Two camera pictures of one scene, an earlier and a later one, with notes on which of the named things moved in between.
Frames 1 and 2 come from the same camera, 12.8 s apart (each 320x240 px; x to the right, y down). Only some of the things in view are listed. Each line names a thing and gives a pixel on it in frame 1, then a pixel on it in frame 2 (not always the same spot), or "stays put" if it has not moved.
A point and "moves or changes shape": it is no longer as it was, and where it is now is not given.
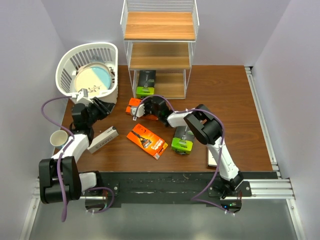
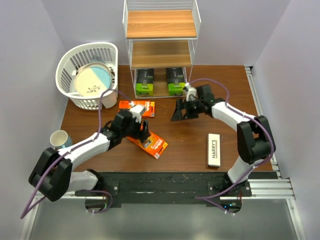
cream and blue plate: (94, 77) stays put
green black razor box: (146, 83) stays put
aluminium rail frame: (273, 188) stays put
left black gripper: (104, 108) to (143, 134)
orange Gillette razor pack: (135, 102) moves or changes shape
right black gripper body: (149, 109) to (193, 108)
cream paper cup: (58, 138) stays put
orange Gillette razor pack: (148, 141) stays put
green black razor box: (182, 142) to (176, 78)
